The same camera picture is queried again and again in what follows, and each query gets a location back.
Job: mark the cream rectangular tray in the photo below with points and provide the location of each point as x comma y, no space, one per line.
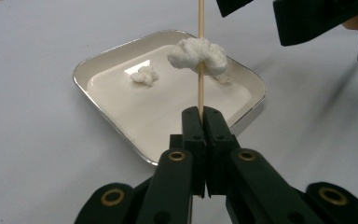
155,118

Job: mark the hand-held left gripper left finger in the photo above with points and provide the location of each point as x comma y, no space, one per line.
194,146

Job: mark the large white fluffy lump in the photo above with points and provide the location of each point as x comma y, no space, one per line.
192,56

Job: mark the small white fluffy lump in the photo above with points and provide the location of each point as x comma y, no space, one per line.
224,79
145,76

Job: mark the thin wooden skewer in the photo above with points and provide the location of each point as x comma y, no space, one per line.
201,93

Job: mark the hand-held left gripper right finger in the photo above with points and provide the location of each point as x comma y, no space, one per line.
219,149

